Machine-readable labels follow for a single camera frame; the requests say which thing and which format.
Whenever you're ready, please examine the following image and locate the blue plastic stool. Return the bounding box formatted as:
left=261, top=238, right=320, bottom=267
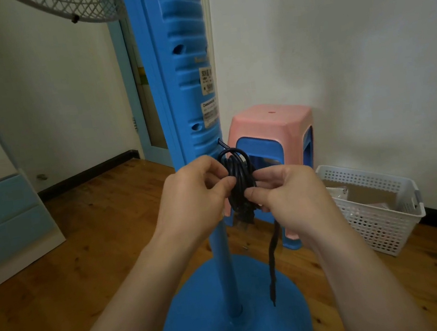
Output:
left=215, top=126, right=326, bottom=258

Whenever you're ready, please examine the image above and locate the person's right hand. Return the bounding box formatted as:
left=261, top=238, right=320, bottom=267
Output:
left=241, top=158, right=348, bottom=257

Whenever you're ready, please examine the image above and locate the pink plastic stool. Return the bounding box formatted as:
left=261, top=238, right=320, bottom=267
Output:
left=212, top=99, right=327, bottom=249

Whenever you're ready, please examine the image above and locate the black cord tie strap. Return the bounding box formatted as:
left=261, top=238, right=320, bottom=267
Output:
left=261, top=219, right=290, bottom=307

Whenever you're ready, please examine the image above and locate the person's left forearm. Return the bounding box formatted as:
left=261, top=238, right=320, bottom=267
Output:
left=44, top=231, right=207, bottom=331

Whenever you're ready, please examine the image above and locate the blue white drawer cabinet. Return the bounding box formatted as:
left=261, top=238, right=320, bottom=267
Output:
left=0, top=46, right=72, bottom=295

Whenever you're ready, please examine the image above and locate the blue pedestal fan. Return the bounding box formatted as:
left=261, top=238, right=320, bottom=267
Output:
left=13, top=0, right=314, bottom=331

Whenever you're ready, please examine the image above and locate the person's left hand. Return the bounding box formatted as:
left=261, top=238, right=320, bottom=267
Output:
left=144, top=152, right=245, bottom=254

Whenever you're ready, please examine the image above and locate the black power cord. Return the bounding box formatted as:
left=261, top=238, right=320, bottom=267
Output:
left=214, top=135, right=264, bottom=228

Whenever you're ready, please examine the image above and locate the brown cardboard sheet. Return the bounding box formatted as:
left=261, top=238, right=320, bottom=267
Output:
left=324, top=171, right=403, bottom=218

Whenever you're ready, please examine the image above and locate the clear plastic bag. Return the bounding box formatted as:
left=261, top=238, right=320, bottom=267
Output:
left=325, top=185, right=350, bottom=203

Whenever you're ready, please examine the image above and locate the person's right forearm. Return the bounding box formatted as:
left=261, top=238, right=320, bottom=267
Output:
left=307, top=213, right=435, bottom=331

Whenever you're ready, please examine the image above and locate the white perforated plastic basket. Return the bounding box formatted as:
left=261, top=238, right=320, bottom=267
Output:
left=315, top=154, right=431, bottom=265

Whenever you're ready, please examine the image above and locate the blue door frame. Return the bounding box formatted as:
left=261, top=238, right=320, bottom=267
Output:
left=107, top=15, right=175, bottom=174

